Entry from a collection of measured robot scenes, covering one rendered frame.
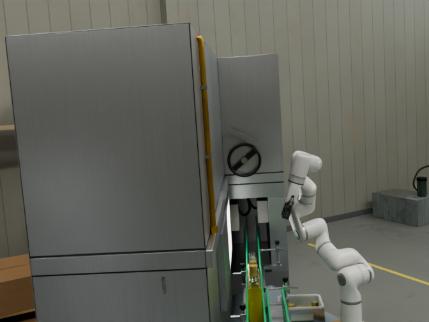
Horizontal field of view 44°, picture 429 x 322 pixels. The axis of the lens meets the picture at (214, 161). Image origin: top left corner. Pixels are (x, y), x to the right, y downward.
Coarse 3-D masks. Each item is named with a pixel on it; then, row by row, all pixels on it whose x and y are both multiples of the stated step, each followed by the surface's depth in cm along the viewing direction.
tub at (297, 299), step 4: (280, 296) 274; (288, 296) 275; (292, 296) 274; (296, 296) 274; (300, 296) 274; (304, 296) 274; (308, 296) 274; (312, 296) 274; (316, 296) 273; (320, 296) 271; (280, 300) 274; (292, 300) 275; (296, 300) 274; (300, 300) 274; (304, 300) 274; (308, 300) 274; (312, 300) 274; (320, 300) 265; (296, 304) 274; (300, 304) 274; (304, 304) 274; (308, 304) 274; (320, 304) 263; (292, 308) 259; (296, 308) 258; (300, 308) 258; (304, 308) 258; (308, 308) 258; (312, 308) 258; (316, 308) 258; (320, 308) 258
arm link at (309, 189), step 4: (296, 152) 245; (300, 152) 245; (304, 152) 245; (292, 156) 245; (292, 160) 245; (308, 180) 252; (304, 184) 250; (308, 184) 250; (312, 184) 251; (300, 188) 250; (304, 188) 249; (308, 188) 249; (312, 188) 249; (316, 188) 251; (300, 192) 251; (304, 192) 249; (308, 192) 249; (312, 192) 249; (304, 196) 251; (308, 196) 250; (312, 196) 251
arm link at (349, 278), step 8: (360, 264) 241; (344, 272) 236; (352, 272) 235; (360, 272) 237; (368, 272) 239; (344, 280) 235; (352, 280) 234; (360, 280) 236; (368, 280) 239; (344, 288) 236; (352, 288) 235; (344, 296) 237; (352, 296) 236; (360, 296) 238; (352, 304) 236
